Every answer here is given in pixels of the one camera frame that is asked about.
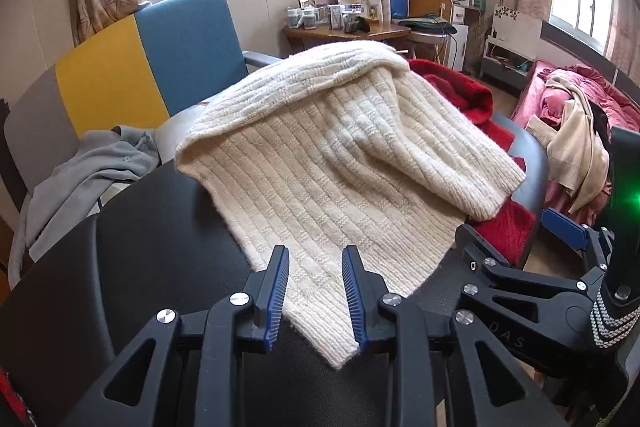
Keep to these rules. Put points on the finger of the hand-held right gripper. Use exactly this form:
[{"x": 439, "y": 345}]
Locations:
[
  {"x": 565, "y": 227},
  {"x": 482, "y": 249}
]

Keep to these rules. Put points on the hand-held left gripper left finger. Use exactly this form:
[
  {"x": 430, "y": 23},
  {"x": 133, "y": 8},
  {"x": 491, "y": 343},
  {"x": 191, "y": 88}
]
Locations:
[{"x": 280, "y": 302}]

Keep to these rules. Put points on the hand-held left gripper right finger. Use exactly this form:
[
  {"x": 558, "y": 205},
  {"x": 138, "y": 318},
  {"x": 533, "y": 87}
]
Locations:
[{"x": 356, "y": 302}]

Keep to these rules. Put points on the cream knitted sweater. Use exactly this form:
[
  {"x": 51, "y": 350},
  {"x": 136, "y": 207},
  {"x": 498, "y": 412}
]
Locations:
[{"x": 325, "y": 147}]

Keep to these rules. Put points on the beige garment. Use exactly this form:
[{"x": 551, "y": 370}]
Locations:
[{"x": 575, "y": 147}]

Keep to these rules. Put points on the black garment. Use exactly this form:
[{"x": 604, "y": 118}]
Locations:
[{"x": 600, "y": 122}]

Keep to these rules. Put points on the pink blanket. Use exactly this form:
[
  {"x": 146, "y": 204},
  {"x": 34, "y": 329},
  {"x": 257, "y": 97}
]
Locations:
[{"x": 625, "y": 107}]

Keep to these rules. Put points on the red fluffy sweater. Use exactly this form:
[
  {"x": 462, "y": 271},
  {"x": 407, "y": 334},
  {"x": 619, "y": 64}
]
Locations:
[{"x": 465, "y": 92}]

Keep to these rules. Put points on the grey low shelf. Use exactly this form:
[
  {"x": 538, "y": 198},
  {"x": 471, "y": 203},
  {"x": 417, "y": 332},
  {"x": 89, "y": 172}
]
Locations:
[{"x": 500, "y": 72}]

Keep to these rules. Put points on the white cabinet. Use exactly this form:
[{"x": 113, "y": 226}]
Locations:
[{"x": 515, "y": 27}]

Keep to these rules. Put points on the white metal chair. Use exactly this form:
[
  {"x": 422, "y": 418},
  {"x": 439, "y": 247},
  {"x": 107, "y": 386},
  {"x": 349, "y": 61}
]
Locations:
[{"x": 435, "y": 44}]

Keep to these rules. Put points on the dark green cloth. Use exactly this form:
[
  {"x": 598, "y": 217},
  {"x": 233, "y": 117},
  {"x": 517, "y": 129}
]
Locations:
[{"x": 425, "y": 25}]

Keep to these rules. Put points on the grey garment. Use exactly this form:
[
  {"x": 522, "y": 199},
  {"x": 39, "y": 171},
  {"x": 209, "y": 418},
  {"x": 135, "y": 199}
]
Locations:
[{"x": 80, "y": 177}]

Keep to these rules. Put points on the wooden table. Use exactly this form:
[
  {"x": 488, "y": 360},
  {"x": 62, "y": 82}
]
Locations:
[{"x": 380, "y": 32}]

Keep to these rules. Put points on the orange wooden chair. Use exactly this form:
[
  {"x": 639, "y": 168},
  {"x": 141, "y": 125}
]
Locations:
[{"x": 425, "y": 4}]

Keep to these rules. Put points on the blue jug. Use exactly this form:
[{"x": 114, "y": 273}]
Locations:
[{"x": 398, "y": 4}]

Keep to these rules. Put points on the cluster of jars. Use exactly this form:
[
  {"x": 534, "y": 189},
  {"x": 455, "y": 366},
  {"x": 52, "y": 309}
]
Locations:
[{"x": 350, "y": 9}]

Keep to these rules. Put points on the grey yellow blue sofa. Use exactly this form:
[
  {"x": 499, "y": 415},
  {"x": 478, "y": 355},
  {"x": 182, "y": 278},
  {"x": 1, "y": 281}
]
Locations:
[{"x": 100, "y": 67}]

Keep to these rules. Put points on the dark bed rail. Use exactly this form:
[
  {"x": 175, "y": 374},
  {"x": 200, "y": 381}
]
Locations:
[{"x": 575, "y": 44}]

